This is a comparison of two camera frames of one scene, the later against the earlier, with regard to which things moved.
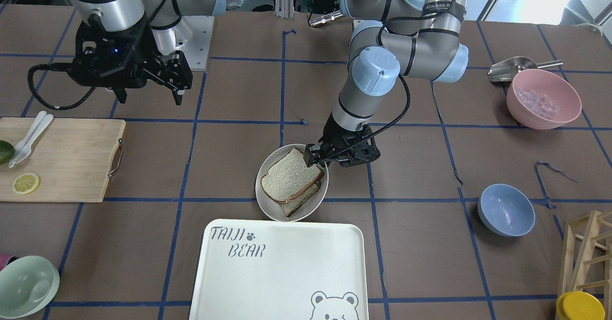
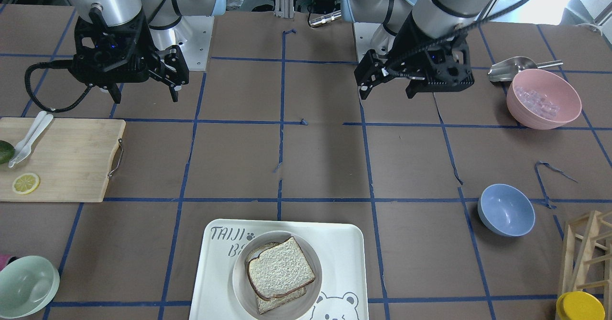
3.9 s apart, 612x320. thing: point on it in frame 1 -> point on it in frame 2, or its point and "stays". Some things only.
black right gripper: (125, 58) stays
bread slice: (289, 176) -> (280, 270)
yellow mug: (580, 305) stays
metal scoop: (505, 71) stays
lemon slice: (25, 183) stays
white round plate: (272, 210) -> (290, 308)
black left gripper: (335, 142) -> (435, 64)
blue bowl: (505, 210) stays
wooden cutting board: (72, 160) stays
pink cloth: (4, 259) stays
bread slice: (295, 202) -> (254, 252)
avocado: (7, 152) stays
